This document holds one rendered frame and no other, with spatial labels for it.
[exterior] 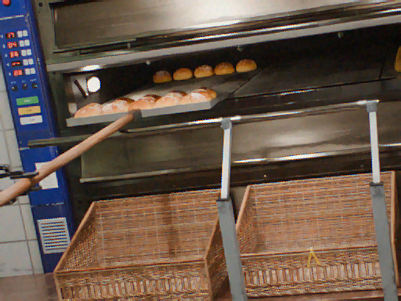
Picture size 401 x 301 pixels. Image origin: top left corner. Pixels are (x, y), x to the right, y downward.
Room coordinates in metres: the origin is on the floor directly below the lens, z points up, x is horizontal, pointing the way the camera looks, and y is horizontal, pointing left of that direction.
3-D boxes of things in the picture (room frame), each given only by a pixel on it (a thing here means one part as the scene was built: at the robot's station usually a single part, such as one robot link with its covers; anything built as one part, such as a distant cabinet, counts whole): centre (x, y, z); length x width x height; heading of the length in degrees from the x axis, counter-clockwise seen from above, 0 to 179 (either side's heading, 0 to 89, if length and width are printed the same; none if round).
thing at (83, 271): (3.17, 0.33, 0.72); 0.56 x 0.49 x 0.28; 77
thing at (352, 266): (3.02, -0.27, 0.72); 0.56 x 0.49 x 0.28; 76
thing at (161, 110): (3.44, 0.25, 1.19); 0.55 x 0.36 x 0.03; 77
